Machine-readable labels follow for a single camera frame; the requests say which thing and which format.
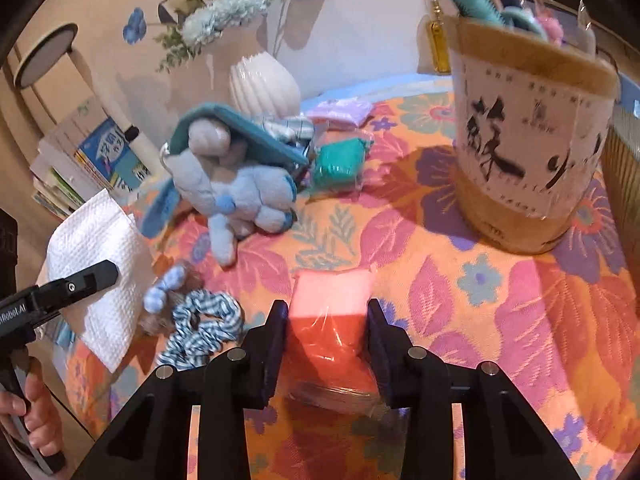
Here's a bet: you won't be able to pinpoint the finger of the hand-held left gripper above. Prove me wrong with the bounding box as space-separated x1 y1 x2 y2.
34 259 121 315

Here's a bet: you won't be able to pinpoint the green cloth packet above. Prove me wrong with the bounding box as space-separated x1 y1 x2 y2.
309 137 373 195

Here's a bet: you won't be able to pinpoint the white printed mask packet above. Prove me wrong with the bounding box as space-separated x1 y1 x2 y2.
255 115 316 153

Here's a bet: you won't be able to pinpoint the blue white bow hair tie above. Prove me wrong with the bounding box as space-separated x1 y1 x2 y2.
143 266 188 311

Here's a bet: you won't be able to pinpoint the blue gingham scrunchie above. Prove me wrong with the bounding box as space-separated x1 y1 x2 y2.
157 290 244 368

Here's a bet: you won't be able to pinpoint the brown fuzzy scrunchie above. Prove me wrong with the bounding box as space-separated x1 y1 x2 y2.
137 260 206 336

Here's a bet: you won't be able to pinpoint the yellow perfume bottle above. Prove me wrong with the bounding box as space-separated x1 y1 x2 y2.
427 0 453 77

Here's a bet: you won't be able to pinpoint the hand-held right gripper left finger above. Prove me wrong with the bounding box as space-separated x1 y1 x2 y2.
70 300 290 480

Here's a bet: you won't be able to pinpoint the blue and white artificial flowers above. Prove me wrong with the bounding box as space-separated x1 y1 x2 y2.
122 0 331 73

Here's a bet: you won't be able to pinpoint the purple packet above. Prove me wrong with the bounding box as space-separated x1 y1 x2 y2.
305 98 373 128

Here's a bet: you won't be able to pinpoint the red cloth packet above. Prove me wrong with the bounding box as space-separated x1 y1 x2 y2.
282 268 401 416

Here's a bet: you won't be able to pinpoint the person's left hand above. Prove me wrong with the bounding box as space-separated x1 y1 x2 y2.
0 371 64 458

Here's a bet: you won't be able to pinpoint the wooden bucket with paper label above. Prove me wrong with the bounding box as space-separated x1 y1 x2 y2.
447 14 621 255

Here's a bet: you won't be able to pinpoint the blue plush rabbit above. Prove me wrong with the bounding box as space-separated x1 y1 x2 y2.
140 120 297 267

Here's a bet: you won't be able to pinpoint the pink hair clip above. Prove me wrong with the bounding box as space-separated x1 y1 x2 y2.
532 0 566 46

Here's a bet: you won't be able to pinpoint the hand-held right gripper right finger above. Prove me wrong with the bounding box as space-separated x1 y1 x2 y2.
366 298 581 480

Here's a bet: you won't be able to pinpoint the white paper towel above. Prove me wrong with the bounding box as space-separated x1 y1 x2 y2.
45 189 156 373

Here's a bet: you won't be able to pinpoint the white ribbed vase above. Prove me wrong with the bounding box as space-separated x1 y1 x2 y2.
229 54 302 120

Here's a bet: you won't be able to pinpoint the brown ribbed basket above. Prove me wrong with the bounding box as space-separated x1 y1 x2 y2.
600 67 640 281

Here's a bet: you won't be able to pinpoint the floral tablecloth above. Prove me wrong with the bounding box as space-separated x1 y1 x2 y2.
65 80 640 480

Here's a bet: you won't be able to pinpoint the stack of books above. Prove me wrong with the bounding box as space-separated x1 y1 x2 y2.
30 97 151 221

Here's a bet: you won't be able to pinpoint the round stool with white legs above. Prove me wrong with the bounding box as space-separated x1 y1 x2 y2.
14 23 146 171

